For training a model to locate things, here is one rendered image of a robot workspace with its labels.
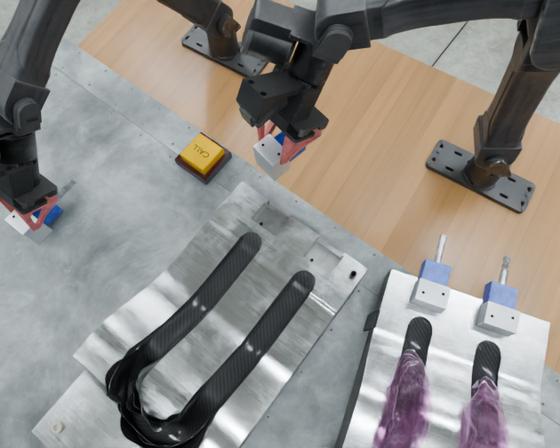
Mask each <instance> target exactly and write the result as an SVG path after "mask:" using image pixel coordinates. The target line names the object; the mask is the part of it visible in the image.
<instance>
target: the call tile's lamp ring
mask: <svg viewBox="0 0 560 448"><path fill-rule="evenodd" d="M200 133H201V134H203V133H202V132H200ZM203 136H205V137H206V138H207V139H209V140H211V141H212V142H214V143H215V144H217V145H218V146H220V147H221V148H223V151H224V152H226V153H225V154H224V155H223V156H222V158H221V159H220V160H219V161H218V162H217V163H216V164H215V165H214V166H213V167H212V168H211V170H210V171H208V173H206V174H205V176H203V174H201V173H200V172H198V171H197V170H195V169H194V168H193V167H191V166H190V165H188V164H187V163H185V162H184V161H182V160H181V159H180V158H181V156H180V154H179V155H178V156H177V157H176V158H175V160H177V161H178V162H179V163H181V164H183V165H184V166H185V167H187V168H188V169H189V170H190V171H192V172H193V173H195V174H196V175H197V176H199V177H200V178H202V179H203V180H206V179H207V178H208V177H209V176H210V174H211V173H212V172H213V171H214V170H215V169H216V168H217V167H218V166H219V165H220V163H221V162H222V161H223V160H224V159H225V158H226V157H227V156H228V155H229V153H230V151H228V150H227V149H225V148H224V147H222V146H221V145H220V144H219V143H217V142H216V141H214V140H212V139H211V138H209V137H208V136H206V135H205V134H203Z"/></svg>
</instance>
